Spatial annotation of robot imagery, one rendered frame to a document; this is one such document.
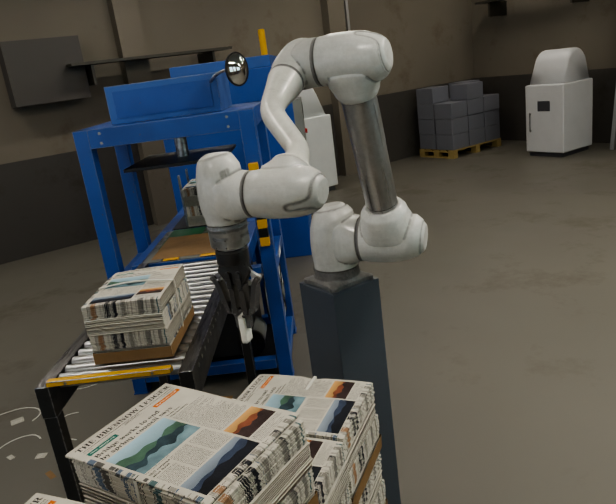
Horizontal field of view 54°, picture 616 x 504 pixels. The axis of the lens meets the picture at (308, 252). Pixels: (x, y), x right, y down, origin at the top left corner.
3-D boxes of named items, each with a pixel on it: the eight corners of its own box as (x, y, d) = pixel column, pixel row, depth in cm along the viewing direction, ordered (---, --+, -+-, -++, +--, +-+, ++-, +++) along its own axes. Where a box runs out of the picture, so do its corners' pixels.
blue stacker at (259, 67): (322, 253, 576) (293, 23, 515) (188, 270, 581) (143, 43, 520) (320, 215, 719) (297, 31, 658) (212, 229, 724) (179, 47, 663)
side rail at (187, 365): (199, 401, 208) (193, 370, 204) (184, 403, 208) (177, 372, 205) (241, 272, 336) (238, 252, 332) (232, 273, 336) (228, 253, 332)
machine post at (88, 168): (148, 393, 359) (87, 130, 313) (134, 395, 360) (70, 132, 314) (152, 385, 368) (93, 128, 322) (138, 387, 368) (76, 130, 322)
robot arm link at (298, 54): (259, 61, 162) (306, 55, 157) (280, 29, 174) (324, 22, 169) (275, 104, 171) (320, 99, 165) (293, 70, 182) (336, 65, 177)
